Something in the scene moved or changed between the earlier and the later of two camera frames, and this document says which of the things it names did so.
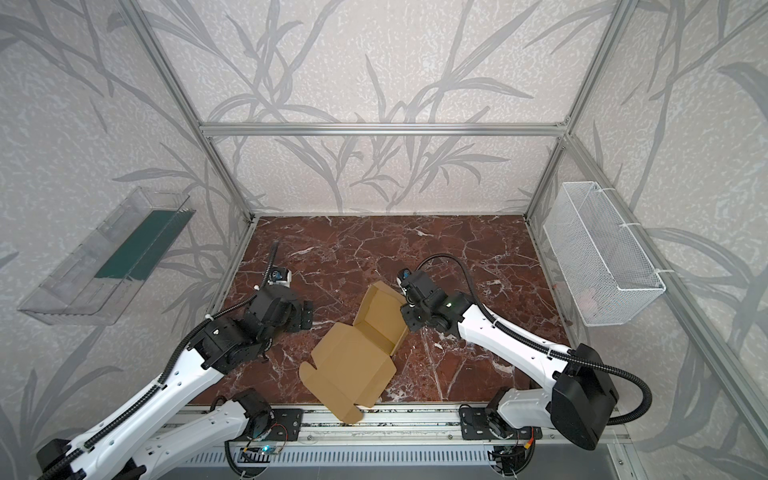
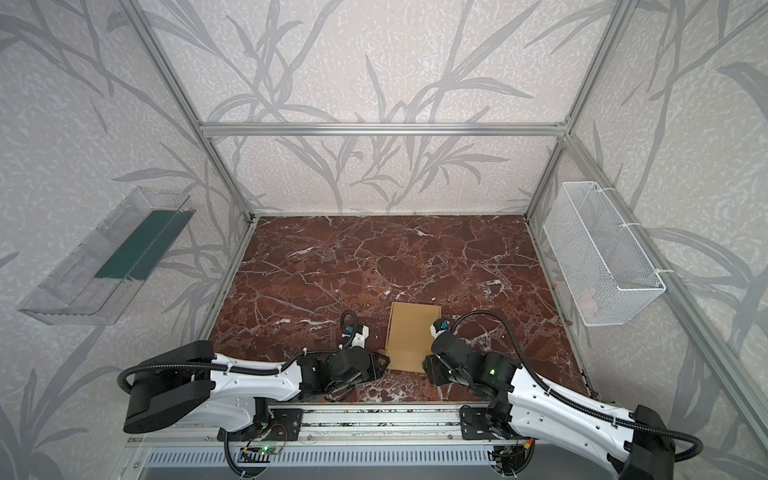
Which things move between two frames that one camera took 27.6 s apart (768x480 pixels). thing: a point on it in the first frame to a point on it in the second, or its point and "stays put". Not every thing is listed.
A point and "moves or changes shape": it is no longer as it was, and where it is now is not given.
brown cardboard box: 356,359 moves or changes shape
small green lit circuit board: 269,450 stays put
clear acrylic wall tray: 98,279 stays put
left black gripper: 302,315 to 370,364
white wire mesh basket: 603,270 stays put
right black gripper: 411,315 to 435,367
